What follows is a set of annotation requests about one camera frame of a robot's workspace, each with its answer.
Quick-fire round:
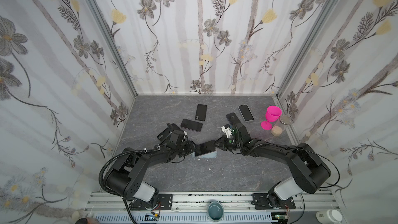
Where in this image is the light blue case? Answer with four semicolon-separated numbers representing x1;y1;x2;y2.
192;151;217;159
238;104;255;122

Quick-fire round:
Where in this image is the purple-edged phone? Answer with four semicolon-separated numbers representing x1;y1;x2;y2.
180;119;203;132
194;140;217;156

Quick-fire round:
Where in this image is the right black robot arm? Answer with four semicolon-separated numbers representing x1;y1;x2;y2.
214;123;332;209

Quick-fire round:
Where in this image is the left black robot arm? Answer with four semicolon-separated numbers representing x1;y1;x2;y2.
98;123;198;209

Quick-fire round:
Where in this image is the black phone case left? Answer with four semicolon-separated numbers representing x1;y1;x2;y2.
157;123;180;143

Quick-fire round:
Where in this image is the black case upper centre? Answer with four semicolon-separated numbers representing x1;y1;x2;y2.
195;104;207;121

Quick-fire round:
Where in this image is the pink plastic goblet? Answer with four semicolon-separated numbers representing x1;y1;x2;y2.
261;106;282;130

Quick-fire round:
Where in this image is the clear jar with cork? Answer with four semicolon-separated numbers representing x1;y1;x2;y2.
271;115;292;137

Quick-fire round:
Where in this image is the teal round cup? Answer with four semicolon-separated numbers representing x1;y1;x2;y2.
207;202;224;222

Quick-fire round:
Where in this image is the white bottle bottom right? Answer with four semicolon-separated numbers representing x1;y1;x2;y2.
316;209;343;224

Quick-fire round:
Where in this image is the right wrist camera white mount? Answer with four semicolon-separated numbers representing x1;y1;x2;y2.
221;124;234;140

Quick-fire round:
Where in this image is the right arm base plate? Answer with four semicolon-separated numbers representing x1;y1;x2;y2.
251;193;296;210

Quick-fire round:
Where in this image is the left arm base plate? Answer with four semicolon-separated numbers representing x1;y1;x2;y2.
129;194;173;211

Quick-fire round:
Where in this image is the aluminium front rail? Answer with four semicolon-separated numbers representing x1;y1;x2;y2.
84;191;339;214

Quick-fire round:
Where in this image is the white slotted cable duct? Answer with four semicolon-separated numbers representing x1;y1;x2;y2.
94;212;278;224

